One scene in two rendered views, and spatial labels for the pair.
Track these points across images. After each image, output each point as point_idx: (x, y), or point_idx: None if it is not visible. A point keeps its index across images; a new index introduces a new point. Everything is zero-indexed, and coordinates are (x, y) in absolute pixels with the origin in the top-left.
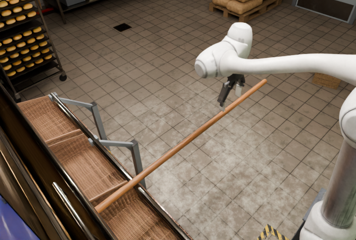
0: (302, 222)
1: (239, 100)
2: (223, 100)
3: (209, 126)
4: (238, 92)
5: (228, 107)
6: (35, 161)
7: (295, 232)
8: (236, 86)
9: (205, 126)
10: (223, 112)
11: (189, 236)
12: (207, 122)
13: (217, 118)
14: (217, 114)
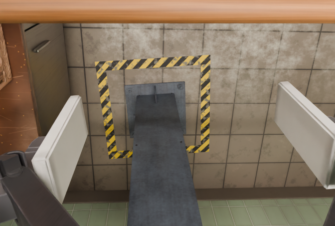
0: (170, 188)
1: (334, 17)
2: (17, 224)
3: (63, 23)
4: (291, 129)
5: (239, 10)
6: None
7: (172, 156)
8: (327, 134)
9: (31, 16)
10: (189, 15)
11: (19, 38)
12: (67, 2)
13: (134, 22)
14: (159, 0)
